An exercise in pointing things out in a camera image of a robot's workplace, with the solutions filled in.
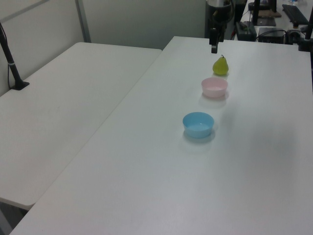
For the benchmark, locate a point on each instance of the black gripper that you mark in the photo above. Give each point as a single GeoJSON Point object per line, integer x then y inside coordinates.
{"type": "Point", "coordinates": [221, 14]}

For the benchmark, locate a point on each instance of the black clamp stand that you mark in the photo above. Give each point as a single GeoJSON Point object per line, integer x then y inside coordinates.
{"type": "Point", "coordinates": [306, 36]}

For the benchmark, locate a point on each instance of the white side table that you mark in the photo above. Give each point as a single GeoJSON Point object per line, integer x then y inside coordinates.
{"type": "Point", "coordinates": [61, 110]}

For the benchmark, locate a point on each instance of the black electronics box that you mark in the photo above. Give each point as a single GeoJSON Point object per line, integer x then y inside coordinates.
{"type": "Point", "coordinates": [271, 35]}

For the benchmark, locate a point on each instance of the black camera stand pole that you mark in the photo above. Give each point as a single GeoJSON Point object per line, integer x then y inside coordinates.
{"type": "Point", "coordinates": [12, 66]}

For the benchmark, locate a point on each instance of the aluminium partition post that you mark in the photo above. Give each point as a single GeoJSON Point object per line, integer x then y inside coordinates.
{"type": "Point", "coordinates": [83, 22]}

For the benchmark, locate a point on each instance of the green pear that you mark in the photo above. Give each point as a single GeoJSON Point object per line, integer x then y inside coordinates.
{"type": "Point", "coordinates": [220, 66]}

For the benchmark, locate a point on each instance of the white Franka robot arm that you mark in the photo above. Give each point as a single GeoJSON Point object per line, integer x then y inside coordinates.
{"type": "Point", "coordinates": [218, 2]}

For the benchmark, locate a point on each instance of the black monitor stand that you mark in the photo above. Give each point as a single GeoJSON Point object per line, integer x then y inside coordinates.
{"type": "Point", "coordinates": [265, 22]}

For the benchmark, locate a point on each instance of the pink plastic bowl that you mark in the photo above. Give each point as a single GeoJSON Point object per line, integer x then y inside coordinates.
{"type": "Point", "coordinates": [214, 91]}

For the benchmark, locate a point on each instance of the blue plastic bowl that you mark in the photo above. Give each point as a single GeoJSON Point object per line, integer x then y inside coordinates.
{"type": "Point", "coordinates": [198, 132]}

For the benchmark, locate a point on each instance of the black device with green part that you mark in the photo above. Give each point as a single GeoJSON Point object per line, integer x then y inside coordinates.
{"type": "Point", "coordinates": [245, 30]}

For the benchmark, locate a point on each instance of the black keyboard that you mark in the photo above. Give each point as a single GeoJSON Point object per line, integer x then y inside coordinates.
{"type": "Point", "coordinates": [295, 13]}

